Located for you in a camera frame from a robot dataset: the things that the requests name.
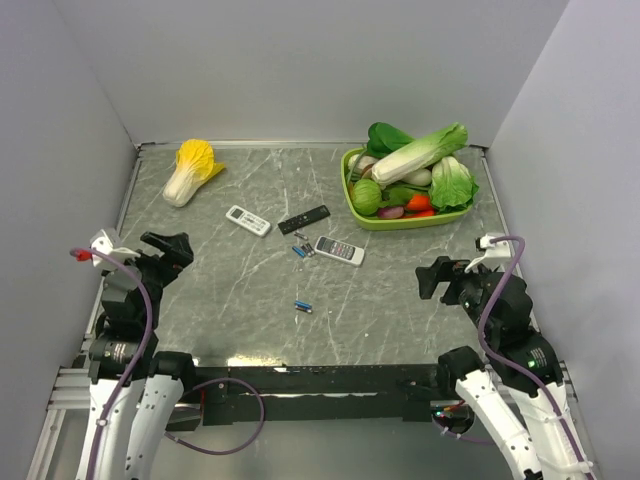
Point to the green bok choy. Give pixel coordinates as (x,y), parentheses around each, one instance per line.
(453,186)

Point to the dark green spinach leaf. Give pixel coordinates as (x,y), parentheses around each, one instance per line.
(384,139)

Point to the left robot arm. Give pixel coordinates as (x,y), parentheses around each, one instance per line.
(133,386)

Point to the orange carrot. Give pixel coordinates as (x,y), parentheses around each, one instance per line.
(418,203)

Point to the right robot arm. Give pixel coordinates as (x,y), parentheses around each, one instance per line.
(515,387)

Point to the white garlic bulb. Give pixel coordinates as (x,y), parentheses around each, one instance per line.
(359,163)

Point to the long green napa cabbage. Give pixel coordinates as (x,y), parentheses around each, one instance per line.
(421,153)

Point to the green plastic basket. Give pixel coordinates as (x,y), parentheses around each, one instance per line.
(373,223)

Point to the purple onion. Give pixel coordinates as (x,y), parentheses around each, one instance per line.
(390,213)

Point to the white air conditioner remote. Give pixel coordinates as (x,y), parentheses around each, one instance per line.
(248,221)

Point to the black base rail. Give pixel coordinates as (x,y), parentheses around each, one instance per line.
(409,392)

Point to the aluminium frame rail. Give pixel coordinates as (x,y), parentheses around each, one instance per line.
(70,390)

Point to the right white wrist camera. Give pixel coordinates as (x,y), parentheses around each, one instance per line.
(493,252)

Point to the black slim remote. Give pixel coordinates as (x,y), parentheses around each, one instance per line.
(302,220)

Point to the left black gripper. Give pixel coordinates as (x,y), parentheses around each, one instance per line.
(177,254)

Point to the white radish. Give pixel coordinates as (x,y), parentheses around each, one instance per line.
(421,177)

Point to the brown mushroom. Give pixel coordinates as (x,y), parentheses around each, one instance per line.
(367,172)

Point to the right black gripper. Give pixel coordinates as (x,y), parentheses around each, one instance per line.
(444,268)

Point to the round green cabbage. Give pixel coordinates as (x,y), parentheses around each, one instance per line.
(366,197)

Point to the yellow napa cabbage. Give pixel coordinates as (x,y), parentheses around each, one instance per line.
(195,165)

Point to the white grey-faced remote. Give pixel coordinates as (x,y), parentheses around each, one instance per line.
(339,251)

